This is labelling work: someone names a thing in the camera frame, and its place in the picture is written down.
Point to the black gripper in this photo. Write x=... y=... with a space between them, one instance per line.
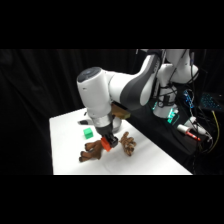
x=106 y=131

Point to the red cube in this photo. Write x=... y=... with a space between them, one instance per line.
x=105 y=145

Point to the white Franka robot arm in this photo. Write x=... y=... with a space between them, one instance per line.
x=100 y=90

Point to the green cube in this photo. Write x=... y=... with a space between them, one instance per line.
x=88 y=133

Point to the grey metal bowl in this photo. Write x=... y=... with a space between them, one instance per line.
x=117 y=126

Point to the dark brown plush toy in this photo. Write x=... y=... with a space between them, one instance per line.
x=91 y=151

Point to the white table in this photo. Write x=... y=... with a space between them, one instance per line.
x=70 y=160

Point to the small green light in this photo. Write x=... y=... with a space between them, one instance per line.
x=173 y=115

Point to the white and red device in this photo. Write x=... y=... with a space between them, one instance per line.
x=187 y=131

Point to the black curtain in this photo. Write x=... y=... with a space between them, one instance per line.
x=40 y=100

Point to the blue lit keyboard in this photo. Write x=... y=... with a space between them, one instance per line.
x=210 y=101

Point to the tan camera mount piece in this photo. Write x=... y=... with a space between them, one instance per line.
x=121 y=112

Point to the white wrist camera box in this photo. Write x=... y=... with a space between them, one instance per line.
x=83 y=122

